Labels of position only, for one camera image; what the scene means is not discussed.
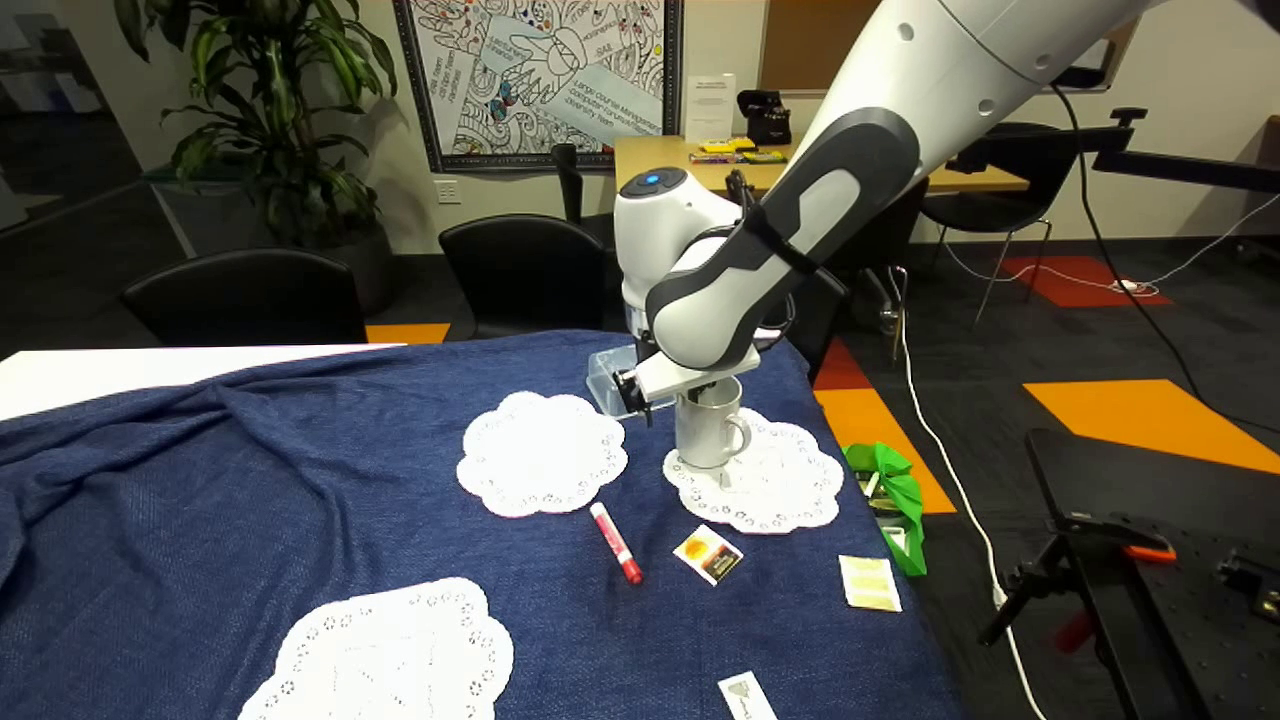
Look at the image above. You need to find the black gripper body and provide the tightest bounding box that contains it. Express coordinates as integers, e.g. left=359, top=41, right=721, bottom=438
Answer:
left=609, top=346, right=759, bottom=415

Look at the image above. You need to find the white ceramic mug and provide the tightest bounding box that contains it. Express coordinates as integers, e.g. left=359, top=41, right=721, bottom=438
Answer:
left=677, top=378, right=752, bottom=471

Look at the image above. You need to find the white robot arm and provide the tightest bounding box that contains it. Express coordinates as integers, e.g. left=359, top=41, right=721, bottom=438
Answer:
left=603, top=0, right=1157, bottom=413

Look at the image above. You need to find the white doily mat middle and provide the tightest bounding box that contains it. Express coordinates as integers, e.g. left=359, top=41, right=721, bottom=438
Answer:
left=455, top=391, right=627, bottom=520

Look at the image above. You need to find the white doily mat under mug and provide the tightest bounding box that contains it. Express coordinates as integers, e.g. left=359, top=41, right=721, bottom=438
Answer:
left=665, top=410, right=844, bottom=537

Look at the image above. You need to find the white doily mat near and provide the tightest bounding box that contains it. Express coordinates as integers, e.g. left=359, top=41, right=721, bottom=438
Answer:
left=236, top=578, right=515, bottom=720

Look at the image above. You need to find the clear plastic container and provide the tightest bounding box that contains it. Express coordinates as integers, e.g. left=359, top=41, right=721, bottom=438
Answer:
left=589, top=346, right=638, bottom=415

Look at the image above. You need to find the red white marker pen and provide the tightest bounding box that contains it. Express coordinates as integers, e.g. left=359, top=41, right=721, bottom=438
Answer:
left=589, top=501, right=643, bottom=589

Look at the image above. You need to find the black office chair right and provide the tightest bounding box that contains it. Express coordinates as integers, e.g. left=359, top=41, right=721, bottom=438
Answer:
left=788, top=271, right=844, bottom=372

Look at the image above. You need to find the black office chair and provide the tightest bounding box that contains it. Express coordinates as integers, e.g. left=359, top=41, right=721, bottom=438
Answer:
left=442, top=212, right=618, bottom=335
left=120, top=247, right=366, bottom=346
left=788, top=271, right=844, bottom=372

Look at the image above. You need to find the black office chair middle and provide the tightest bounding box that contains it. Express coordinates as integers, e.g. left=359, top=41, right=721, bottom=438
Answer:
left=442, top=212, right=618, bottom=335

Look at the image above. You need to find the small yellow picture card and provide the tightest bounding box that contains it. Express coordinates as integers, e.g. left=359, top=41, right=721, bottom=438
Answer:
left=672, top=526, right=746, bottom=584

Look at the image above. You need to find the blue denim tablecloth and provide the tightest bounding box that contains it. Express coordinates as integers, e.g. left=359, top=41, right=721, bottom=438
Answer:
left=0, top=332, right=966, bottom=720

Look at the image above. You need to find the wooden background table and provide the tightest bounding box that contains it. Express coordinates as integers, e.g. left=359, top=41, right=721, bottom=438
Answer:
left=611, top=137, right=1028, bottom=196

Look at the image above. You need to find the green plastic bag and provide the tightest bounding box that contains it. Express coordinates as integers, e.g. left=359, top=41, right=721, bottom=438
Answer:
left=844, top=445, right=928, bottom=582

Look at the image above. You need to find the pale yellow sticky note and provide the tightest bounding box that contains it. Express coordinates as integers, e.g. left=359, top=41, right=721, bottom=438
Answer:
left=840, top=556, right=902, bottom=612

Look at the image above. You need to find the small white paper card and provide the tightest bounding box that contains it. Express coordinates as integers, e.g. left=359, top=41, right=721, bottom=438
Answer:
left=721, top=674, right=776, bottom=720

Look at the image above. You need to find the framed whiteboard drawing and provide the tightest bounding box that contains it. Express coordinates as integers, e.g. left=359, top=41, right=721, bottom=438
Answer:
left=393, top=0, right=686, bottom=178

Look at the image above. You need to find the black office chair left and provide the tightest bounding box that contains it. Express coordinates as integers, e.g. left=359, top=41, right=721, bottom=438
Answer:
left=120, top=247, right=366, bottom=346

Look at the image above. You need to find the orange black clamp near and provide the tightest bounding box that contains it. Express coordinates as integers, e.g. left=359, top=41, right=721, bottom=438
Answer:
left=981, top=511, right=1179, bottom=645

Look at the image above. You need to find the potted green plant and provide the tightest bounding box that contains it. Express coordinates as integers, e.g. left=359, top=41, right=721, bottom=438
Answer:
left=114, top=0, right=398, bottom=308

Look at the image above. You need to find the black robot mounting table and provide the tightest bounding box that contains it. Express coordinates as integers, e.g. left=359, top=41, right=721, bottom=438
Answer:
left=1024, top=425, right=1280, bottom=720

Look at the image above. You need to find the white power cable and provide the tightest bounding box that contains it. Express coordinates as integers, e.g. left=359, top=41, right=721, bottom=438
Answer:
left=884, top=266, right=1052, bottom=720

